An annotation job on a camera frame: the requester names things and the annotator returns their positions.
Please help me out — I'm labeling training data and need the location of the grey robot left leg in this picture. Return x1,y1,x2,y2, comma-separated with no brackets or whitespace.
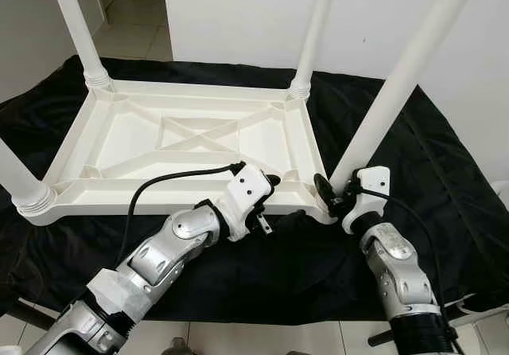
163,335,192,355

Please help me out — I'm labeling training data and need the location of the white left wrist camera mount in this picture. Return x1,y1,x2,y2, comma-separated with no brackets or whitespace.
219,164,275,240

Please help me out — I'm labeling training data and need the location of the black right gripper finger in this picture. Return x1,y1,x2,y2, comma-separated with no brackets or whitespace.
314,172,339,213

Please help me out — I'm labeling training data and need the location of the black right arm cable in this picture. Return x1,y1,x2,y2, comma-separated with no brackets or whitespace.
354,184,446,324

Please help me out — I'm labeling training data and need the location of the black cloth table cover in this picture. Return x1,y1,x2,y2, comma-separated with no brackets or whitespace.
0,54,509,324

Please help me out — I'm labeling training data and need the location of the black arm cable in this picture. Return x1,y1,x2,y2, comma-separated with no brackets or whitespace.
354,184,446,324
126,162,246,248

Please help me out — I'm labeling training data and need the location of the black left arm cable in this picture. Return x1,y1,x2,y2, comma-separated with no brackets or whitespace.
126,162,246,248

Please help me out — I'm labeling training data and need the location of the white plastic children table top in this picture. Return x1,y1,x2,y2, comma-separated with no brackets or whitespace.
16,78,339,227

